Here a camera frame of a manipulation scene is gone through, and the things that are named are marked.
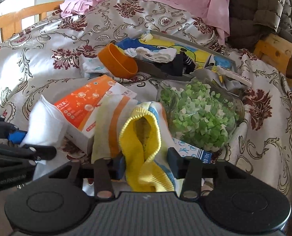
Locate yellow striped sock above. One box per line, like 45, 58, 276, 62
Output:
91, 95, 183, 193

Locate white perforated sock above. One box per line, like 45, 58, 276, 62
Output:
124, 47, 177, 63

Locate blue white milk carton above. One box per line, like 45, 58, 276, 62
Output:
173, 138, 212, 164

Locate glass bowl green stars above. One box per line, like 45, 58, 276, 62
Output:
157, 78, 245, 152

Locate orange white medicine box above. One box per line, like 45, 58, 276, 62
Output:
54, 75, 137, 155

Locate floral bedspread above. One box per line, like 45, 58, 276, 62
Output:
0, 0, 292, 235

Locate grey cloth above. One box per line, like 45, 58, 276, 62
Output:
190, 66, 252, 93

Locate black sock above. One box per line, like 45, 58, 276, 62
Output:
154, 52, 196, 77

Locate orange plastic cup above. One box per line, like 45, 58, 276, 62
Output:
98, 43, 138, 79

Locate white tissue packet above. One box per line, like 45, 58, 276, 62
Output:
79, 55, 109, 78

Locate colourful cartoon tray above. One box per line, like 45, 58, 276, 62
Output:
115, 30, 238, 81

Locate wooden railing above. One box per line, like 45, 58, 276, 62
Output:
0, 1, 63, 42

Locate brown quilted jacket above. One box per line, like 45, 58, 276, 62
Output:
227, 0, 292, 49

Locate wooden bed frame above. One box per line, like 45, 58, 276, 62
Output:
253, 34, 292, 79

